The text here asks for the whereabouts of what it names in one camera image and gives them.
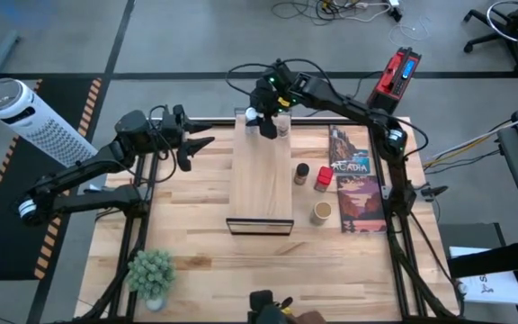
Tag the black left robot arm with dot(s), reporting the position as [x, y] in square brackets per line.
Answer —
[83, 166]

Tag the green potted plant white pot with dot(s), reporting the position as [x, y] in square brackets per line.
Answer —
[151, 274]

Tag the black frame clamp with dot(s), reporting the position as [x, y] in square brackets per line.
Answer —
[434, 191]

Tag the white tower fan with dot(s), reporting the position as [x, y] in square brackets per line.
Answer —
[38, 126]

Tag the office chair base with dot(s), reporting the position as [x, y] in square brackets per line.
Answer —
[515, 45]

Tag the wooden desk shelf black frame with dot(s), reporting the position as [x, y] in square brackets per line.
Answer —
[261, 180]

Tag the red portable power station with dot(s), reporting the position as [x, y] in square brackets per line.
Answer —
[389, 85]

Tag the large spice jar gold lid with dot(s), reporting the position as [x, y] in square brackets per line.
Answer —
[322, 210]

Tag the black mat hazard stripes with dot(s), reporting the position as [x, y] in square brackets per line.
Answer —
[11, 243]

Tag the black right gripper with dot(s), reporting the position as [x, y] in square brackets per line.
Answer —
[270, 90]

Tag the person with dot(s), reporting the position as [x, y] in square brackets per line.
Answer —
[310, 318]

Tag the white printed paper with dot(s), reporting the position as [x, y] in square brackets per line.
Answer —
[493, 288]

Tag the red canyon landscape print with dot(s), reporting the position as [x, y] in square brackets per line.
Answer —
[360, 202]

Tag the red-lidded patterned spice tin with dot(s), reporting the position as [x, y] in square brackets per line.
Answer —
[324, 175]

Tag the black beam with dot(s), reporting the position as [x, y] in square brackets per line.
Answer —
[497, 261]

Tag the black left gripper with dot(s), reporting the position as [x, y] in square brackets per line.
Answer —
[172, 132]

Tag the black aluminium rig frame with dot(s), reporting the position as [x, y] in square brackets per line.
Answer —
[196, 122]

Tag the orange spice bottle black lid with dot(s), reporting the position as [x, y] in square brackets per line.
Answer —
[301, 171]

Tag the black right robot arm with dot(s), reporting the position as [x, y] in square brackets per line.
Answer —
[353, 105]

